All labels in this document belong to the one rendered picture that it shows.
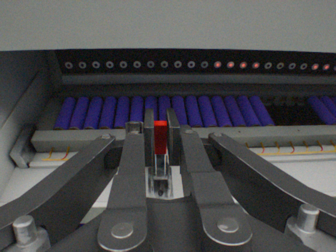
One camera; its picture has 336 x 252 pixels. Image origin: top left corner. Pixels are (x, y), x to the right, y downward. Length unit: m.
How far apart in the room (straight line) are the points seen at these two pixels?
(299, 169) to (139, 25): 0.25
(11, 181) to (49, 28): 0.19
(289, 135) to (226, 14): 0.19
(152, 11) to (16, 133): 0.22
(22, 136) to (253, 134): 0.29
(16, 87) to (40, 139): 0.07
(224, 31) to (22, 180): 0.27
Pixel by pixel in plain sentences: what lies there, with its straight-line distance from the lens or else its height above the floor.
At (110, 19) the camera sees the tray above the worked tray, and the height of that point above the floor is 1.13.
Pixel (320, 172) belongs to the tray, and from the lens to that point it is 0.34.
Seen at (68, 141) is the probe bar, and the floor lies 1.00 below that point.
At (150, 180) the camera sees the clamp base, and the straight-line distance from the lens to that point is 0.26.
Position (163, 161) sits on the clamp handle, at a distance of 0.23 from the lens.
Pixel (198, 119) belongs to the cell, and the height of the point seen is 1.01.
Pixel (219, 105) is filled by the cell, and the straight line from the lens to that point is 0.34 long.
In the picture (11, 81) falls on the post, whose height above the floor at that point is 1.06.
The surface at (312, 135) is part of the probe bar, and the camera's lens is 0.34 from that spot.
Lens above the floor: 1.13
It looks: 25 degrees down
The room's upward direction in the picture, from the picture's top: 1 degrees clockwise
